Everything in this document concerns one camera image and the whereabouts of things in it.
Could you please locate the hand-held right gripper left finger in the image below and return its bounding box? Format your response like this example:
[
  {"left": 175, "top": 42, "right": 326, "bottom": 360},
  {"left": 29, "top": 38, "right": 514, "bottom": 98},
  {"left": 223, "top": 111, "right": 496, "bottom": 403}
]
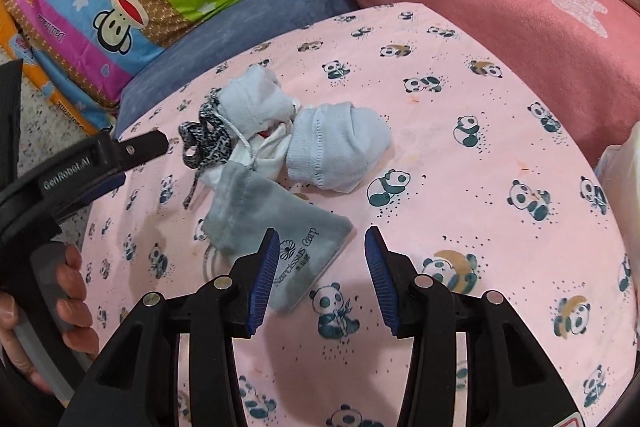
[{"left": 60, "top": 228, "right": 281, "bottom": 427}]

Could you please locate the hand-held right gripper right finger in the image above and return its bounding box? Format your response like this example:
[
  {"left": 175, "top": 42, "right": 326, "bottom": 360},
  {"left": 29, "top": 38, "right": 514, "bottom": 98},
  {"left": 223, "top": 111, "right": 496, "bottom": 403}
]
[{"left": 364, "top": 224, "right": 581, "bottom": 427}]

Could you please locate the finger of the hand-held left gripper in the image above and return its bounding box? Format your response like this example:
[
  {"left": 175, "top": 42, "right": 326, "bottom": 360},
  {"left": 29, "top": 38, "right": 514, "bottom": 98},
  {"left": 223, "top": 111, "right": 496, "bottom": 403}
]
[
  {"left": 57, "top": 173, "right": 127, "bottom": 222},
  {"left": 111, "top": 129, "right": 170, "bottom": 160}
]

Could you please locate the grey drawstring pouch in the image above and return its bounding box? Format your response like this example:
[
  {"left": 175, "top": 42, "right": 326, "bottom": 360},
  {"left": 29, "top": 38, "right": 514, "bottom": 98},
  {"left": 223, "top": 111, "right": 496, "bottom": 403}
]
[{"left": 202, "top": 159, "right": 355, "bottom": 312}]

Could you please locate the person's left hand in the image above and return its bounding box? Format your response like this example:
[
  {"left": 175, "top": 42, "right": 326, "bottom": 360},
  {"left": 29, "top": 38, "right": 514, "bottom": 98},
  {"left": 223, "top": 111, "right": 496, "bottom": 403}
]
[{"left": 0, "top": 246, "right": 101, "bottom": 395}]

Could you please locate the black white patterned lace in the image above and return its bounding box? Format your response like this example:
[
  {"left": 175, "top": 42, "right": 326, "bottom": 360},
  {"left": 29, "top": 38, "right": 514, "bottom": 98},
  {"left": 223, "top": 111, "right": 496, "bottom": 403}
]
[{"left": 179, "top": 94, "right": 236, "bottom": 210}]

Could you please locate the pink panda tablecloth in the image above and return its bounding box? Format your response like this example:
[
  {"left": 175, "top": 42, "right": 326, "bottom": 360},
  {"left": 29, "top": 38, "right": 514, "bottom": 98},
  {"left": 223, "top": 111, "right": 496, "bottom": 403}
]
[{"left": 80, "top": 2, "right": 640, "bottom": 427}]

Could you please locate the white sock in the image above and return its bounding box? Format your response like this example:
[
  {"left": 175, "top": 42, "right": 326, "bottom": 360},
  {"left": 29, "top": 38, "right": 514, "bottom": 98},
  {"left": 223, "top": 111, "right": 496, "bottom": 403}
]
[{"left": 217, "top": 66, "right": 301, "bottom": 140}]

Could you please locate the white crumpled cloth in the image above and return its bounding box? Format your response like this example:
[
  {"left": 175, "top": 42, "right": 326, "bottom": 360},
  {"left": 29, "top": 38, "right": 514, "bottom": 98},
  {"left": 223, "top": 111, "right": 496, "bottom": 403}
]
[{"left": 192, "top": 127, "right": 296, "bottom": 188}]

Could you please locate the blue sofa cushion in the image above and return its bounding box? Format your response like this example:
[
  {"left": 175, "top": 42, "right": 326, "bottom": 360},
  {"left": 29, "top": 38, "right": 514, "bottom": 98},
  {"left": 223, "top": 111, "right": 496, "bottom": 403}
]
[{"left": 117, "top": 0, "right": 358, "bottom": 132}]

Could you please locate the light blue sock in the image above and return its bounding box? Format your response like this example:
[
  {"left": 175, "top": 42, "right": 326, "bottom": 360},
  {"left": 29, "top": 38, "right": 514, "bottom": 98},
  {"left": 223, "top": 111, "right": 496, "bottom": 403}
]
[{"left": 286, "top": 103, "right": 392, "bottom": 194}]

